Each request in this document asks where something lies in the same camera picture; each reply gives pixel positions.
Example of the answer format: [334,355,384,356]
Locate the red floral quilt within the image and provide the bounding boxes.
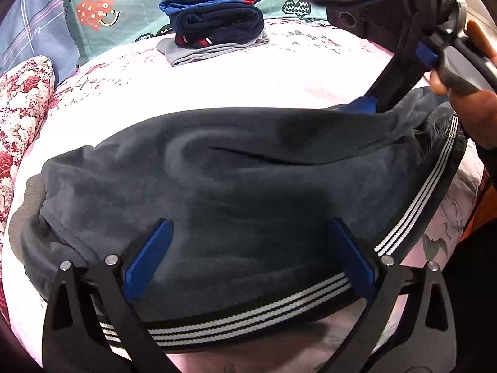
[0,55,55,319]

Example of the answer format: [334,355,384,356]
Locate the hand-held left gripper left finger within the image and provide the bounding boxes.
[42,219,179,373]

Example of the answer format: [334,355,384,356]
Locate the blue plaid sheet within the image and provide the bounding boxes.
[0,0,84,83]

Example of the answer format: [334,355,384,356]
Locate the dark grey striped pants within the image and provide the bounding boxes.
[8,85,468,355]

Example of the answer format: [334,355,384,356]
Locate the person's right hand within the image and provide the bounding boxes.
[428,19,497,149]

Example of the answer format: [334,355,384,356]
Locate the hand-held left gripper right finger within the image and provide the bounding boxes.
[321,217,458,373]

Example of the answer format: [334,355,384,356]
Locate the folded navy garment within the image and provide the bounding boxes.
[168,6,266,49]

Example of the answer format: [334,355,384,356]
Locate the pink floral bedsheet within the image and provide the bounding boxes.
[0,16,487,373]

